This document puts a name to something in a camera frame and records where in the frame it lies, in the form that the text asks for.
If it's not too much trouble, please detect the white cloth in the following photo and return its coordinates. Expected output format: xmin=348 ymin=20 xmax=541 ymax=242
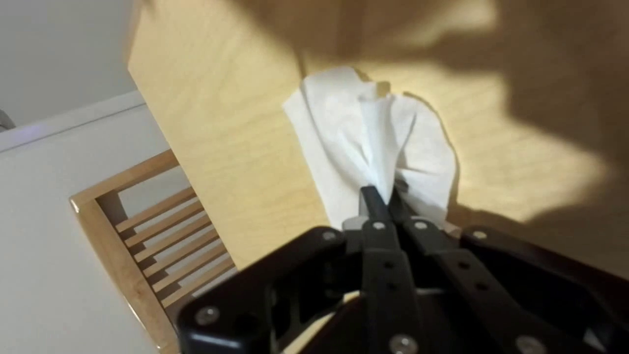
xmin=283 ymin=67 xmax=458 ymax=228

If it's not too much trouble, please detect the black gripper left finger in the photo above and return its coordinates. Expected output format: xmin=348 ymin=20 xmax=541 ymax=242
xmin=360 ymin=187 xmax=421 ymax=354

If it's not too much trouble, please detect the wooden chair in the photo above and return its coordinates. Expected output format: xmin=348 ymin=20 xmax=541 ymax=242
xmin=71 ymin=151 xmax=236 ymax=354

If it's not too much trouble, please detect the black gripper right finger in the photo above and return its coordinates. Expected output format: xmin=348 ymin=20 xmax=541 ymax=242
xmin=391 ymin=193 xmax=596 ymax=354

